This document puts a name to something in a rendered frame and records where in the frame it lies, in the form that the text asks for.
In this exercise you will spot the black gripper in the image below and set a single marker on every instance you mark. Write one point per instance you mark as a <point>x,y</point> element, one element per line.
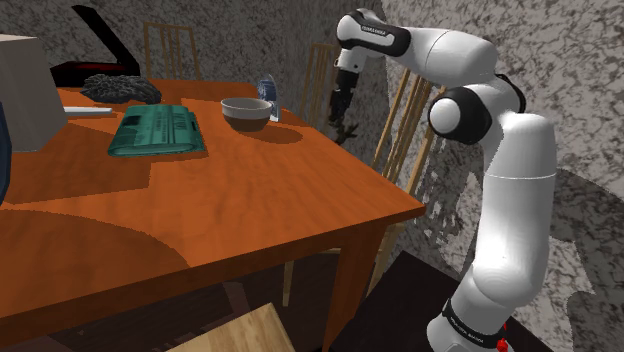
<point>346,92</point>

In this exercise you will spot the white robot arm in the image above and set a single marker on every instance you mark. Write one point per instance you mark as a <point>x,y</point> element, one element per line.
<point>516,209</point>

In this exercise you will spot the wooden chair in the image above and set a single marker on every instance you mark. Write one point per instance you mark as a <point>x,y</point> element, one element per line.
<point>244,331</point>
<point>168,26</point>
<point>415,117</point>
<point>318,83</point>

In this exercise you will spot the blue glass ornament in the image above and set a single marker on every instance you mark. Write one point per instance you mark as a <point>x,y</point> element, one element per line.
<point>267,90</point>

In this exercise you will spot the white and brown bowl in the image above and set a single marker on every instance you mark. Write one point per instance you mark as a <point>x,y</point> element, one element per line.
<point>246,114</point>

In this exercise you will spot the orange wooden table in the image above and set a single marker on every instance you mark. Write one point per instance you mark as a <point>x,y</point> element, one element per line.
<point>253,195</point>

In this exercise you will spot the green folded newspaper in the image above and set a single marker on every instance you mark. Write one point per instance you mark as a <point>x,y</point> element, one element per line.
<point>158,130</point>

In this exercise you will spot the dark robot stand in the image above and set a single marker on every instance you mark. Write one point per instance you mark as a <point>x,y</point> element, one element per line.
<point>404,302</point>

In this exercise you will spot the dark grey crumpled cloth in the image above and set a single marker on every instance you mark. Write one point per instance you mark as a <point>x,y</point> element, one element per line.
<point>122,88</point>

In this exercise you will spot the black open laptop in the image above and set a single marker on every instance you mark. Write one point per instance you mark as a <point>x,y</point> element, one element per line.
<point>105,41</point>

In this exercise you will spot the white flat stick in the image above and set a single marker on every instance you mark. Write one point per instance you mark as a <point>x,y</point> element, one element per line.
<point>88,110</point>

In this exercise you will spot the grey box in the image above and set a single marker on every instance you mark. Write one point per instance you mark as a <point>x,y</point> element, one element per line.
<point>24,92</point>

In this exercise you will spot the dark blue object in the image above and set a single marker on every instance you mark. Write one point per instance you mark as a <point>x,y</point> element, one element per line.
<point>4,151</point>

